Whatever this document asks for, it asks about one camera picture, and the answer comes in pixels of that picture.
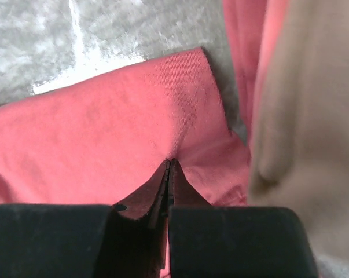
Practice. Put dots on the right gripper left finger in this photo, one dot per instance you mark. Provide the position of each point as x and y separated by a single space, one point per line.
126 239

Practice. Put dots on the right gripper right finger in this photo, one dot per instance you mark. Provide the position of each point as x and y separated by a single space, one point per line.
213 241

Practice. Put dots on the red t shirt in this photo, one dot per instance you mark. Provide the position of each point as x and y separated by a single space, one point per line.
97 141

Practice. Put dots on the folded beige t shirt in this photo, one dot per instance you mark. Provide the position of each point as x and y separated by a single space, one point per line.
301 142

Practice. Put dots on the folded pink t shirt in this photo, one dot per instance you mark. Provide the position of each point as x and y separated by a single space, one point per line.
252 27

